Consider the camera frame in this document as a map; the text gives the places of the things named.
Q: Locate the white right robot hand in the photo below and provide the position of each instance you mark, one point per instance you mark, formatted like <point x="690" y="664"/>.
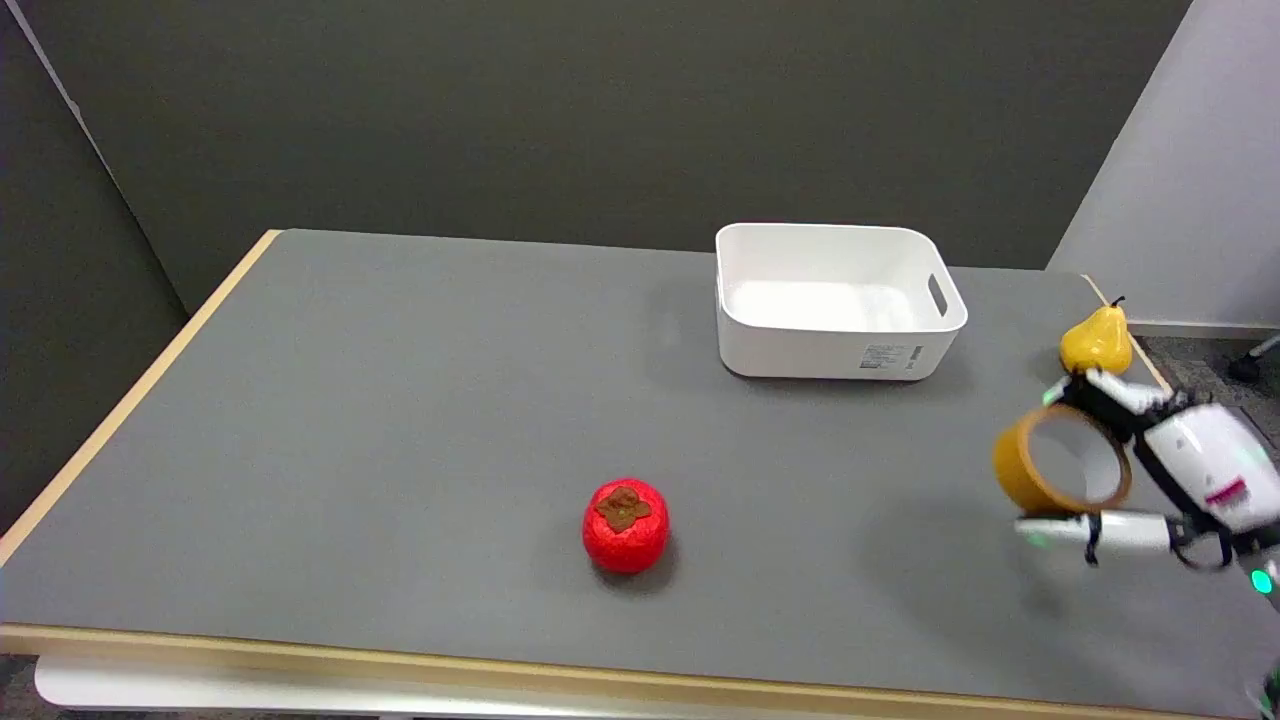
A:
<point x="1205" y="455"/>

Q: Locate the yellow tape roll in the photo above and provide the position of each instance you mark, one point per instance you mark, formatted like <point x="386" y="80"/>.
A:
<point x="1015" y="470"/>

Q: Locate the white plastic box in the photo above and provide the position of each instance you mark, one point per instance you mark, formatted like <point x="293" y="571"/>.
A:
<point x="830" y="300"/>

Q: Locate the chair caster leg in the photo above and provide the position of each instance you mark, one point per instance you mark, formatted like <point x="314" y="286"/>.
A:
<point x="1255" y="360"/>

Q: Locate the yellow pear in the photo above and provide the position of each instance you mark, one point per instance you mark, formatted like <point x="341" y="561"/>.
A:
<point x="1097" y="342"/>

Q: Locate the red persimmon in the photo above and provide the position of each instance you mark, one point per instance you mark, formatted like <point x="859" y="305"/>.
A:
<point x="626" y="526"/>

